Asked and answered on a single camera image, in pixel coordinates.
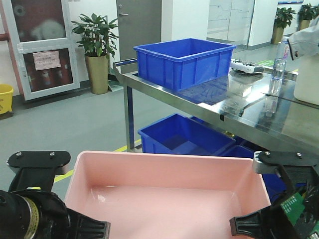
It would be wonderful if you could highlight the yellow bucket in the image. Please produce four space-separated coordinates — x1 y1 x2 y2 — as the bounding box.
0 84 14 115

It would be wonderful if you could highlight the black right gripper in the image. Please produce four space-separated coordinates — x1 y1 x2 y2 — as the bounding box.
229 186 319 239

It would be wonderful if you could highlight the white remote controller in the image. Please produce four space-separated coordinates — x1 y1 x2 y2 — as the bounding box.
230 59 265 74

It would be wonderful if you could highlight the grey jacket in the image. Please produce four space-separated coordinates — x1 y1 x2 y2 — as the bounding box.
287 16 319 61

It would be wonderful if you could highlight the grey door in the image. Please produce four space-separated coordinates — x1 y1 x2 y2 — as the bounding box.
116 0 162 60

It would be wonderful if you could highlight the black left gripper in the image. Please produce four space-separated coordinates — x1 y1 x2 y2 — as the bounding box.
0 190 111 239

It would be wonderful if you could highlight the stainless steel table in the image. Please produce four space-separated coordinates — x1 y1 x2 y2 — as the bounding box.
113 59 319 154

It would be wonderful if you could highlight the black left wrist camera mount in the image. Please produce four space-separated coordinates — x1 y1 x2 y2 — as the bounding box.
7 150 71 192

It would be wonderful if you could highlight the blue crate under table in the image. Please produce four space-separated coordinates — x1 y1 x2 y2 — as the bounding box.
221 139 307 200
138 114 236 156

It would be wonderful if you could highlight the potted plant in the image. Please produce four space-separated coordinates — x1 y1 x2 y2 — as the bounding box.
271 7 297 45
298 3 319 30

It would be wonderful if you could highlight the fire equipment cabinet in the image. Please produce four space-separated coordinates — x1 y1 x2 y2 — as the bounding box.
0 0 80 101

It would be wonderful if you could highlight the clear water bottle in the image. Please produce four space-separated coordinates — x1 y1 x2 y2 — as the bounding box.
268 36 290 95

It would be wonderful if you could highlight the cream plastic basket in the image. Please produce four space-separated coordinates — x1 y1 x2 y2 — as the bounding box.
294 54 319 105

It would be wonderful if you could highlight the pink plastic bin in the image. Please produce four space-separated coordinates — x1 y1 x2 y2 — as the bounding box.
64 151 270 239

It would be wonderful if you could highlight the plant in gold pot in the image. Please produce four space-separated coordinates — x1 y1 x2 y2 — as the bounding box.
72 13 118 95

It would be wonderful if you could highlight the blue crate on table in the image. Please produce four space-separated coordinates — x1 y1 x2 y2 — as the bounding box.
134 38 236 92

